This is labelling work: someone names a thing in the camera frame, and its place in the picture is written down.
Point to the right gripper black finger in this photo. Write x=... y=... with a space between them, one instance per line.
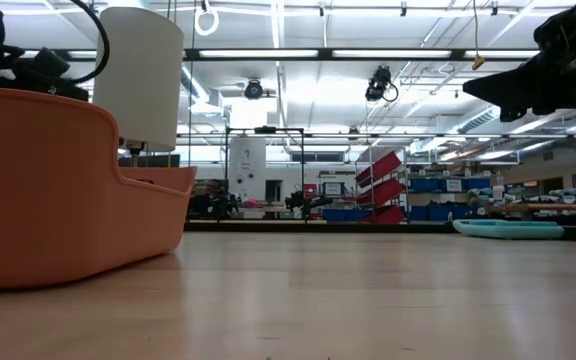
x=508 y=87

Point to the orange plastic bin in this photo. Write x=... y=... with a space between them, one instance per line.
x=58 y=200

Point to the small black robot arm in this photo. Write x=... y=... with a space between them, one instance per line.
x=308 y=202
x=215 y=204

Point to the white lamp with wooden base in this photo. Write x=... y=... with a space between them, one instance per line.
x=143 y=75

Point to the wooden workbench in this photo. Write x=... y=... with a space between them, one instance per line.
x=548 y=206

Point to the long blue storage bin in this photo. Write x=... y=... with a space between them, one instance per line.
x=428 y=184

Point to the black hanging device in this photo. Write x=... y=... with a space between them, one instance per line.
x=378 y=82
x=254 y=89

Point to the large black panel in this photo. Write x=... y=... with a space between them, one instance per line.
x=158 y=161

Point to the blue calculator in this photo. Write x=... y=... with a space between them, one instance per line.
x=508 y=229

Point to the red plastic storage bin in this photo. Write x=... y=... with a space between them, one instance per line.
x=388 y=216
x=380 y=167
x=385 y=192

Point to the blue white sign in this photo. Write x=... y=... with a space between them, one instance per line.
x=333 y=188

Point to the white pillar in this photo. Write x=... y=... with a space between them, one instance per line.
x=247 y=167

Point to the metal air duct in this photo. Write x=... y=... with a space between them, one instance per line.
x=478 y=120

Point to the thin black rig frame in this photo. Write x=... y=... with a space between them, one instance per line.
x=265 y=129

